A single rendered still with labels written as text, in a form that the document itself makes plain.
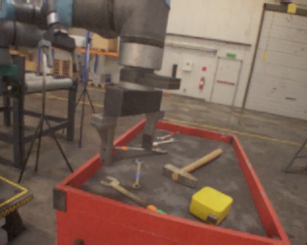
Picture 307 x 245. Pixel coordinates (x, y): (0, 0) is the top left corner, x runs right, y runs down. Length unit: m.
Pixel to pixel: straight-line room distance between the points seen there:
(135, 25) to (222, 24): 10.55
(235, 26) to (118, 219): 10.73
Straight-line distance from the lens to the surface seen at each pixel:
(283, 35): 11.31
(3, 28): 1.38
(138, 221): 0.44
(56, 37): 0.97
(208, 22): 10.93
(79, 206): 0.48
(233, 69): 10.68
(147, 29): 0.41
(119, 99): 0.39
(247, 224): 0.54
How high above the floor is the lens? 1.20
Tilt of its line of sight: 14 degrees down
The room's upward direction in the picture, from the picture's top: 9 degrees clockwise
